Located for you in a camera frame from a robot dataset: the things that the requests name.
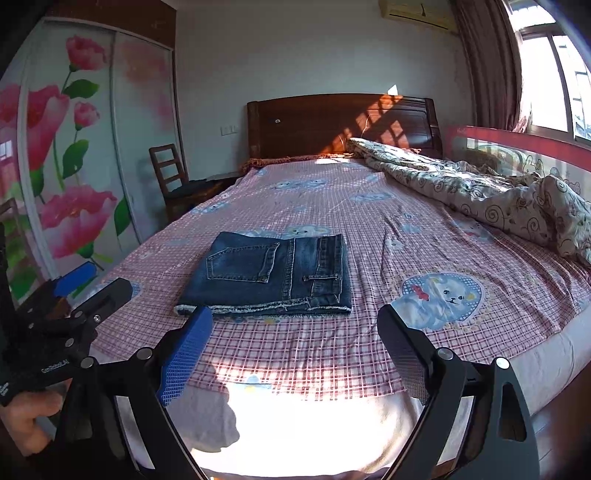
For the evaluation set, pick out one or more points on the mauve window curtain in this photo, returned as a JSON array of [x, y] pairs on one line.
[[491, 47]]

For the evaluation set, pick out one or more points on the dark wooden headboard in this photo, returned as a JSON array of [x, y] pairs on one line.
[[324, 123]]

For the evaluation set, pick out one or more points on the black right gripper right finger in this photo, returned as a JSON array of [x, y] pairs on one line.
[[499, 441]]

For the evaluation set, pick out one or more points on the red bed guard rail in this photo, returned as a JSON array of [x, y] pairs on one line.
[[509, 153]]

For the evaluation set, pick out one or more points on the white wall switch plate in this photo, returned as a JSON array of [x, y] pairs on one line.
[[229, 130]]

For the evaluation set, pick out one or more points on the pink checkered bed sheet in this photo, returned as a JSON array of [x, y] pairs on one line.
[[475, 289]]

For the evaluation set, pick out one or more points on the person's left hand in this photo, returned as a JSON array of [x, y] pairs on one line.
[[20, 419]]

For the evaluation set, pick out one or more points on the blue denim jeans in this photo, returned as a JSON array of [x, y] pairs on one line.
[[249, 276]]

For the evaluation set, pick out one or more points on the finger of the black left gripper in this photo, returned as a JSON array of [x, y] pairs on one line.
[[95, 310], [51, 296]]

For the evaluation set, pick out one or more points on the orange fringed blanket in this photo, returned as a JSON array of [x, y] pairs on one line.
[[260, 163]]

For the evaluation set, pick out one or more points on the floral wardrobe sliding doors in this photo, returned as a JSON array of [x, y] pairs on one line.
[[81, 105]]

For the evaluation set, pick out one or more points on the floral swirl quilt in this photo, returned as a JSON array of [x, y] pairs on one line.
[[544, 210]]

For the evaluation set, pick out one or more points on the wooden chair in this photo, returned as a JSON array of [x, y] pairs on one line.
[[179, 193]]

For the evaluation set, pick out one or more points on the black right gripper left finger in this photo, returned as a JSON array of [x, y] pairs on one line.
[[90, 433]]

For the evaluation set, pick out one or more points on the window with dark frame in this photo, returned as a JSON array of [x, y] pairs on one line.
[[556, 79]]

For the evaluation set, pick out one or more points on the wall air conditioner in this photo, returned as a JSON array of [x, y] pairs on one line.
[[418, 12]]

